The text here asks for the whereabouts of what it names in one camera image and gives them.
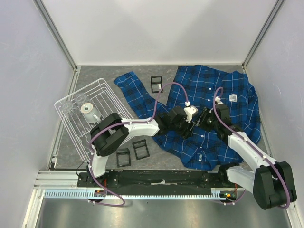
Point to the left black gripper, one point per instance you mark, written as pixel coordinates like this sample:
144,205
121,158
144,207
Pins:
186,133

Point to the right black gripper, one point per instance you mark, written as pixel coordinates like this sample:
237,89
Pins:
200,122

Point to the blue plaid shirt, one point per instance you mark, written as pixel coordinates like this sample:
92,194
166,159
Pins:
226,102

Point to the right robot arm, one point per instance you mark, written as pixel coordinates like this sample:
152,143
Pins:
271,182

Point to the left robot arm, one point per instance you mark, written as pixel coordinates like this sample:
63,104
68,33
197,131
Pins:
110,133

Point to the white ceramic mug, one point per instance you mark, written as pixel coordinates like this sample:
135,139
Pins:
90,113

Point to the clear glass right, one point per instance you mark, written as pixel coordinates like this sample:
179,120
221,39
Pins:
81,99

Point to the clear glass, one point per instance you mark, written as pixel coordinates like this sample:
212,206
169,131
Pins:
81,99
69,110

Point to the clear glass left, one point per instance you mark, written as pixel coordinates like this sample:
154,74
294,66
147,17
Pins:
69,110

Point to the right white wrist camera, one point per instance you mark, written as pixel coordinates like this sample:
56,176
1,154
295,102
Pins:
218,101

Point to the black frame front middle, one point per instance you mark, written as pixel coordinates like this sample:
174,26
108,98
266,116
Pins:
140,149

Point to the black frame at back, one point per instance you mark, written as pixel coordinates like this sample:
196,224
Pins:
156,83

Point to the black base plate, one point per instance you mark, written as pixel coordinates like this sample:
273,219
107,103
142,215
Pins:
205,179

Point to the black frame near rack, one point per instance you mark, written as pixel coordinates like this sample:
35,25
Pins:
123,158

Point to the light blue cable duct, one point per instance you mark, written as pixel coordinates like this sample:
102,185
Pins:
93,195

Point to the white wire dish rack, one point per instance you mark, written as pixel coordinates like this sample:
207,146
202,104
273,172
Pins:
104,99

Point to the right aluminium frame post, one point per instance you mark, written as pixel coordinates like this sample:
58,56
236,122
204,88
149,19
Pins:
263,31

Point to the aluminium frame post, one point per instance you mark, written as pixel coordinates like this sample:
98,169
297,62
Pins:
54,31
263,31

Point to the left aluminium frame post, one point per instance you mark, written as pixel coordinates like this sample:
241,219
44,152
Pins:
54,31

